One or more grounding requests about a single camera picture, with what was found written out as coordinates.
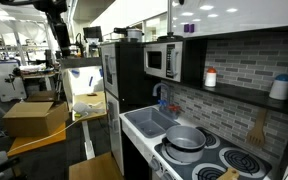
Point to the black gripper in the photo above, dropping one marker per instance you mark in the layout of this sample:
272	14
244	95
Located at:
62	36

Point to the toy fridge door with chalkboard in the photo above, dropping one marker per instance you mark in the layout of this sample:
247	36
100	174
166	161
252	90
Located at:
110	50

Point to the large open cardboard box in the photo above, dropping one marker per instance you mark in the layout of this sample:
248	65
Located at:
30	120

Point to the toy fridge door with dispenser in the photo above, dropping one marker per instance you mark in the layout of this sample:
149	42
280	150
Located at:
115	140

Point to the black monitor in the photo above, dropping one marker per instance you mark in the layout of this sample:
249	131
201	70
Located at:
92	33

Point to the grey tabletop slab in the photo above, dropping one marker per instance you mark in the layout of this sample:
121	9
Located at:
80	62

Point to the blue tape strip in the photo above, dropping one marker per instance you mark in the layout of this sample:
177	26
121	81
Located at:
101	72
90	81
75	72

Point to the cluttered wooden table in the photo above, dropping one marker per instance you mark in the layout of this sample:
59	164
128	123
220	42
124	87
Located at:
37	76

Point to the white foam panel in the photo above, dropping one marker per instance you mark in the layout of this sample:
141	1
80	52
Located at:
82	88

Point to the light wooden desk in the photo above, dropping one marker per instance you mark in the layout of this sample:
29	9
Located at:
94	100

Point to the black white toy kitchen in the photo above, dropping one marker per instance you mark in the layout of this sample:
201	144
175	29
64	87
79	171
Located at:
134	73

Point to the grey toy microwave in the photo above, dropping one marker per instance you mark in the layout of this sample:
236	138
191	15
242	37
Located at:
162	71

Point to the grey toy faucet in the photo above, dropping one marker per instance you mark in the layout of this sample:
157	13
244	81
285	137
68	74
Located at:
157	88

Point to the black pot lid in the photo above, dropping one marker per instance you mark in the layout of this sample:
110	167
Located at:
170	37

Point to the orange floor board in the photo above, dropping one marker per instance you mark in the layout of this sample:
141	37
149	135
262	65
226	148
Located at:
34	143

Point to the grey sink basin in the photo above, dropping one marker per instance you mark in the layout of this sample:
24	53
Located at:
150	121

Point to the purple magnet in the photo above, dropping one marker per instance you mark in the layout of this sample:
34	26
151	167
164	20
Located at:
192	28
186	28

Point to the white shaker red cap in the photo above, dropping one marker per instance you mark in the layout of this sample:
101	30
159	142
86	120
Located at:
210	80

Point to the grey stove knob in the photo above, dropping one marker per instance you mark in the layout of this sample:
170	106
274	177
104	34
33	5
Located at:
168	175
154	164

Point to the grey toy pot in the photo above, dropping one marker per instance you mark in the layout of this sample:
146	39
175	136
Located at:
184	140

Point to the whiteboard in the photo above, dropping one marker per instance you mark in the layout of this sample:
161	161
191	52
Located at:
250	20

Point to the wooden toy spoon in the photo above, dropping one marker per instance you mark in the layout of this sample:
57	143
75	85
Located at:
229	175

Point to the wooden toy fork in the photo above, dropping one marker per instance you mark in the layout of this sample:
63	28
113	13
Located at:
256	135

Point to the white shaker blue cap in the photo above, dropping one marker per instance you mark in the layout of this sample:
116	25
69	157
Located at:
280	88

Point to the black lab equipment frame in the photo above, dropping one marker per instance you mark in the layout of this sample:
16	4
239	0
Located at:
79	50

